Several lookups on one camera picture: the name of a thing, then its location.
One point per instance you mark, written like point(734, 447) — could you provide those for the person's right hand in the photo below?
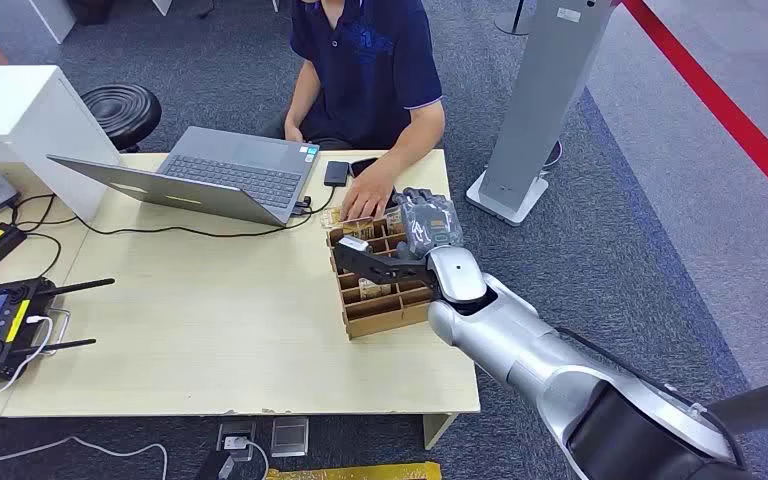
point(292, 134)

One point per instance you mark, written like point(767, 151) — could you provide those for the person's left hand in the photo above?
point(367, 195)

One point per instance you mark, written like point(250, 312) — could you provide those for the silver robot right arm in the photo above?
point(523, 344)

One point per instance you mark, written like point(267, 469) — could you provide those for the person's left forearm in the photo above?
point(417, 139)

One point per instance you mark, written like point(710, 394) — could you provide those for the person's right forearm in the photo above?
point(301, 99)

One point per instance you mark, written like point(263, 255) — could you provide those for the patterned card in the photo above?
point(394, 218)
point(374, 289)

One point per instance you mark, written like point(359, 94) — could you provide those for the clear card sleeve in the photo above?
point(332, 217)

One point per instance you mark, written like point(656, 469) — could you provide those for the black smartphone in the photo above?
point(363, 166)

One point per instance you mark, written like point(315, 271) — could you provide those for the black external hard drive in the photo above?
point(336, 173)

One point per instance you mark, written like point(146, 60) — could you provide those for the black usb adapter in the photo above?
point(301, 206)

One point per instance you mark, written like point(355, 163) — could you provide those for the grey open laptop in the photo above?
point(238, 173)

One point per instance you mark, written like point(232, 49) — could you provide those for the brown slotted cardboard organizer box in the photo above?
point(377, 316)

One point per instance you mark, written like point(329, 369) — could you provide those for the black round stool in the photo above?
point(122, 112)

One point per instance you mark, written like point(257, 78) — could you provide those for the grey pillar stand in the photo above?
point(543, 106)

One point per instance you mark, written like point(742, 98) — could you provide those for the round grey stand base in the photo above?
point(511, 23)

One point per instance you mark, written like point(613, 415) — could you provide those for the beige desk leg panel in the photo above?
point(438, 429)

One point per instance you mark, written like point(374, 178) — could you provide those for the silver floor outlet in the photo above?
point(289, 436)

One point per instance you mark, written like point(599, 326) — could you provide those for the white furniture panel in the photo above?
point(53, 16)

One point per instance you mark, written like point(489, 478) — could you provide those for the white cabinet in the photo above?
point(20, 112)

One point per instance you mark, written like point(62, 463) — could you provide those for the black floor outlet with plug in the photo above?
point(235, 437)

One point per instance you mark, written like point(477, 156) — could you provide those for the yellow floor tape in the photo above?
point(357, 472)

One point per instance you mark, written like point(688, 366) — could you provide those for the black power adapter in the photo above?
point(212, 468)

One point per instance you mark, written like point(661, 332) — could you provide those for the dark grey bar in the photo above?
point(765, 403)

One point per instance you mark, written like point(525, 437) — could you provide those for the black bracket wrist camera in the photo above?
point(384, 268)

